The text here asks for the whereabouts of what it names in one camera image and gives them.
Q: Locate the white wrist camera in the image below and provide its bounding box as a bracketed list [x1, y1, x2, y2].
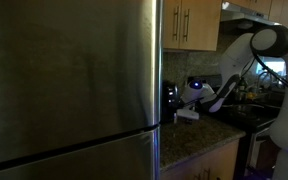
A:
[176, 108, 200, 121]

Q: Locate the black electric stove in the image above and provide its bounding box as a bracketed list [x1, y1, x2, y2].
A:
[202, 74, 282, 180]

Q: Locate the dark bottle by sink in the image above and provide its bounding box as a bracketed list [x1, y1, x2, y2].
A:
[236, 77, 248, 102]

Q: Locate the stainless steel refrigerator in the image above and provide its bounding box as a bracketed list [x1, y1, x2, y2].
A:
[0, 0, 165, 180]

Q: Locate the metal cabinet door handle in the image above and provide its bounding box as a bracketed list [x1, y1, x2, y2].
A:
[182, 8, 191, 43]
[172, 5, 181, 42]

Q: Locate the metal sink faucet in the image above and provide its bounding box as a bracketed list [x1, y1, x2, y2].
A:
[257, 70, 274, 88]

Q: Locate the range hood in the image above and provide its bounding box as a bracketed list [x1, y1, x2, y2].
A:
[219, 0, 282, 34]

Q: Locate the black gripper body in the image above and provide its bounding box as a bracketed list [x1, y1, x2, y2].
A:
[175, 99, 192, 114]

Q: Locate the wooden two-door wall cabinet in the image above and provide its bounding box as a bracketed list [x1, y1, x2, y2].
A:
[162, 0, 223, 52]

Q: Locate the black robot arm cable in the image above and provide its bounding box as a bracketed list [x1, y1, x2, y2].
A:
[249, 46, 288, 100]

